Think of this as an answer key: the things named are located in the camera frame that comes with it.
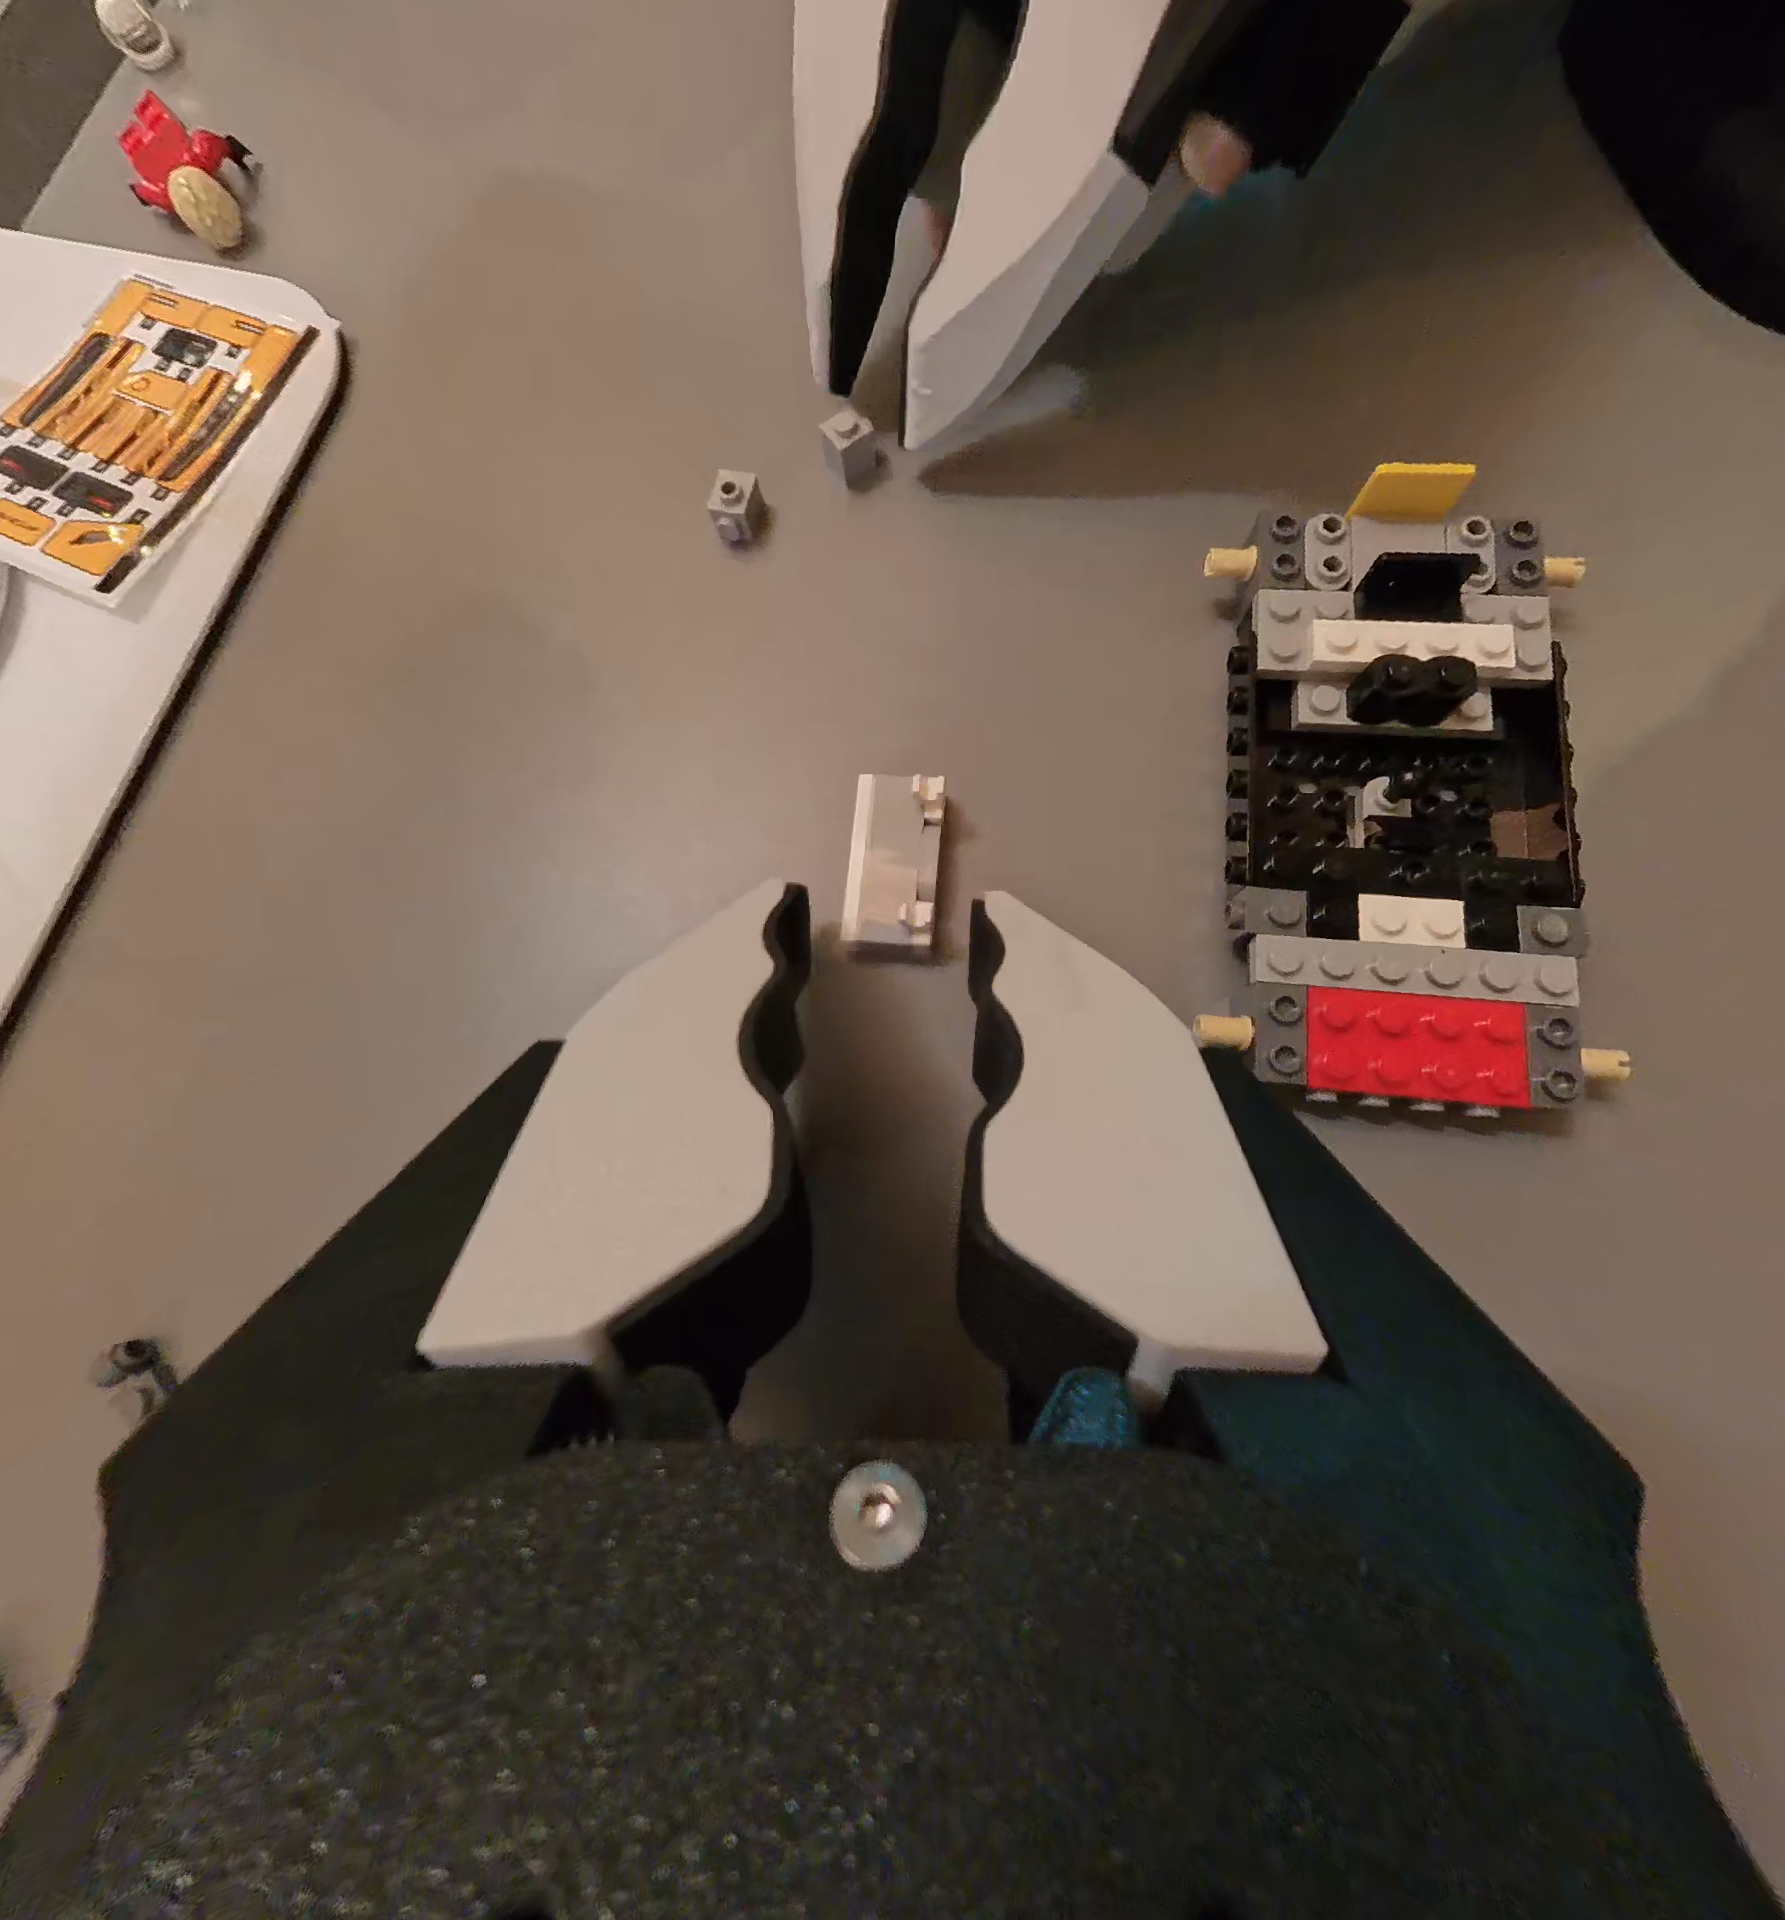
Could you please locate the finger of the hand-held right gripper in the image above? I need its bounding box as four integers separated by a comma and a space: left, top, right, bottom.
791, 0, 1037, 405
898, 0, 1187, 453

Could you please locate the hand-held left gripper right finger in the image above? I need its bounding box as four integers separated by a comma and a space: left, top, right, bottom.
959, 888, 1332, 1382

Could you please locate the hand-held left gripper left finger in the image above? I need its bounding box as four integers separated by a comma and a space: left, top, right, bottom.
415, 880, 816, 1369

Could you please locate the light grey brick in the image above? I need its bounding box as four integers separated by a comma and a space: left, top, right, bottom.
839, 773, 950, 962

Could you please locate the grey desk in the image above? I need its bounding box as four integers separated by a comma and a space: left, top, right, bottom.
0, 0, 1785, 1920

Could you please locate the person's right hand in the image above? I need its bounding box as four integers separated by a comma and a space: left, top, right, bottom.
1175, 111, 1256, 200

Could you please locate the toy car chassis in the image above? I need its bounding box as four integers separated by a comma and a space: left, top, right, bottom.
1192, 462, 1637, 1118

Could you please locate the beige round toy piece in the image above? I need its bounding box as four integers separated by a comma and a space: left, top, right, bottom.
167, 164, 248, 254

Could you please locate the red toy piece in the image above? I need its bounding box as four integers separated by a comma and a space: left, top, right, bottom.
116, 91, 254, 211

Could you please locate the white instruction booklet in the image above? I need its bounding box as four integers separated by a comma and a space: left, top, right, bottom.
0, 215, 345, 1150

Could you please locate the orange sticker sheet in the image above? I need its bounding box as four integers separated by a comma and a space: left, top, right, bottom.
0, 273, 320, 614

